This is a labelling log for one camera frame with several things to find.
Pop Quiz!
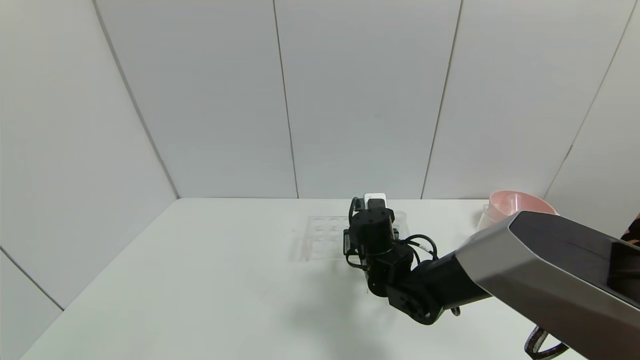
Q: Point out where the clear acrylic test tube rack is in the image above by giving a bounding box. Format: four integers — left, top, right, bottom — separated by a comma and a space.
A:
300, 215, 408, 263

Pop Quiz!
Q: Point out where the clear plastic beaker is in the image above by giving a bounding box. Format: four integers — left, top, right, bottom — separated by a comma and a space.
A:
477, 203, 502, 232

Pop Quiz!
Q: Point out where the pink bowl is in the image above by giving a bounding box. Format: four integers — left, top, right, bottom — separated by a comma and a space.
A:
488, 190, 557, 224

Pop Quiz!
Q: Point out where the black chair base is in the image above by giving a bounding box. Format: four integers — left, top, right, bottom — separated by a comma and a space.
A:
621, 214, 640, 247

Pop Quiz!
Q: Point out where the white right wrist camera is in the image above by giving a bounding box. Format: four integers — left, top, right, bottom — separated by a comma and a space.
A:
363, 192, 388, 211

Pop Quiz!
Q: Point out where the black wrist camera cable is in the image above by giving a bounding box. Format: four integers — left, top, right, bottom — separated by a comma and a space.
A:
349, 196, 442, 271

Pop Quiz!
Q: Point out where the braided black arm hose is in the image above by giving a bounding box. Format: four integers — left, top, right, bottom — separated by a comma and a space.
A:
523, 325, 570, 360

